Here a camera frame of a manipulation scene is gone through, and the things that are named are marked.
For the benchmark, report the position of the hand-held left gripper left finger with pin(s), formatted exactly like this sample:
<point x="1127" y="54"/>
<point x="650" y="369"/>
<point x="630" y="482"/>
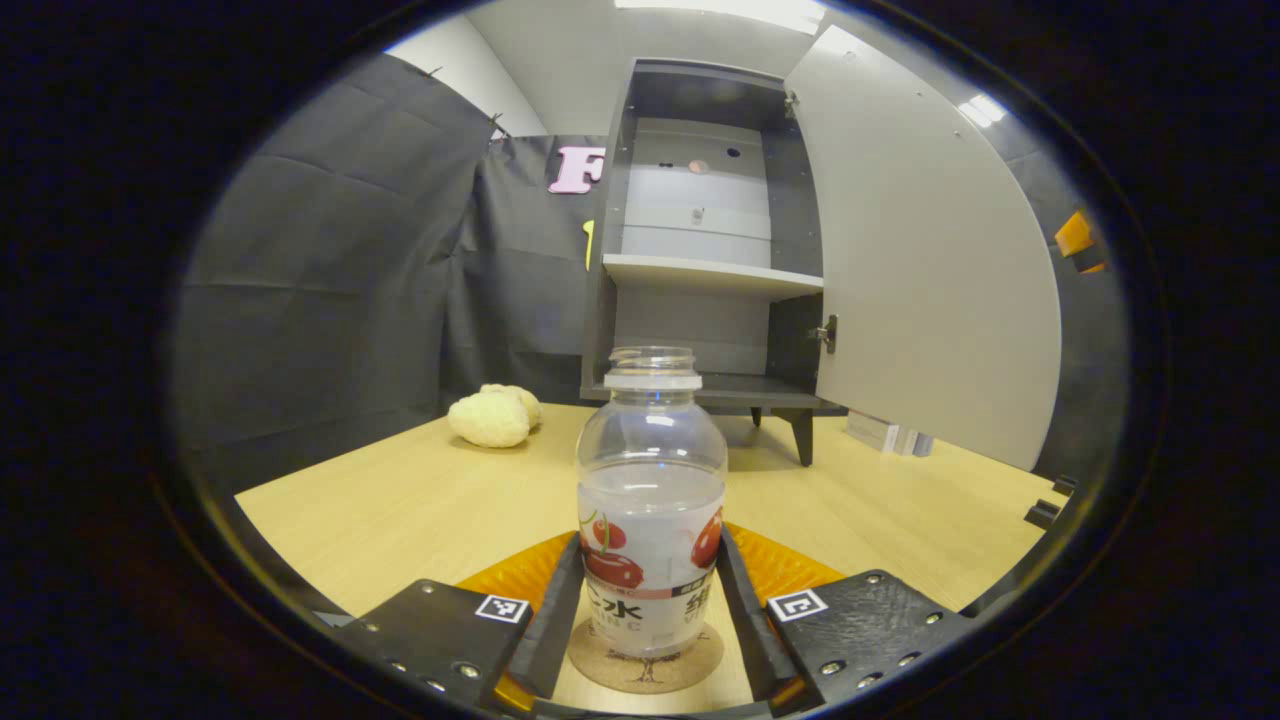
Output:
<point x="550" y="630"/>

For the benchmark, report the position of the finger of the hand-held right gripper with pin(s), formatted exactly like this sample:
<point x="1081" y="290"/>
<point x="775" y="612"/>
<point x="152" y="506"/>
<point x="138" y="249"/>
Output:
<point x="1075" y="232"/>

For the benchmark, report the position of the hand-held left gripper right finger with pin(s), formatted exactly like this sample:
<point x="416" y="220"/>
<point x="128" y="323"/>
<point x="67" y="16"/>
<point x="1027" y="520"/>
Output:
<point x="748" y="630"/>

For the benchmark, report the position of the round cork coaster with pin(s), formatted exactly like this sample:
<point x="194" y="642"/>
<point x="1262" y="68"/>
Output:
<point x="645" y="672"/>

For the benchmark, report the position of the light grey cabinet door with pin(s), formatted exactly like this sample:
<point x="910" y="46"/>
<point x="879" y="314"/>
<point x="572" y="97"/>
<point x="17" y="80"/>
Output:
<point x="930" y="280"/>

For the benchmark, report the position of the clear plastic bottle red label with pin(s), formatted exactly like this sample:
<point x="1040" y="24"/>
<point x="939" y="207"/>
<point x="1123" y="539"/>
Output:
<point x="650" y="500"/>

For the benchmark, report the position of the dark grey cabinet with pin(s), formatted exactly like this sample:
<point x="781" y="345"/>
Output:
<point x="700" y="90"/>

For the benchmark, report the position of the metal cabinet hinge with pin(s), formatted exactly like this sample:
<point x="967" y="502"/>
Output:
<point x="791" y="104"/>
<point x="826" y="333"/>

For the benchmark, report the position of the cream fluffy ball toy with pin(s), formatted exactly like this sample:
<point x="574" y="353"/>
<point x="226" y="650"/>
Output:
<point x="525" y="400"/>
<point x="488" y="420"/>

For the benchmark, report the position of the white book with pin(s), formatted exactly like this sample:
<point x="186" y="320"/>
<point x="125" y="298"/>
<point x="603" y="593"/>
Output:
<point x="900" y="438"/>

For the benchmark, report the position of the black table clamp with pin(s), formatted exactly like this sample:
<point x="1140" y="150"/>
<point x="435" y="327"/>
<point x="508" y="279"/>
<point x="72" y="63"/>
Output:
<point x="1043" y="514"/>
<point x="1065" y="485"/>

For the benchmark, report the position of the blue grey book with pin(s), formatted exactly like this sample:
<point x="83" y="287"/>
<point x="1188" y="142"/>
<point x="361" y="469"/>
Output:
<point x="924" y="443"/>

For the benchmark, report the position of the black backdrop cloth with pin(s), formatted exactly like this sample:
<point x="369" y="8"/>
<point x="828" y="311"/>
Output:
<point x="330" y="250"/>

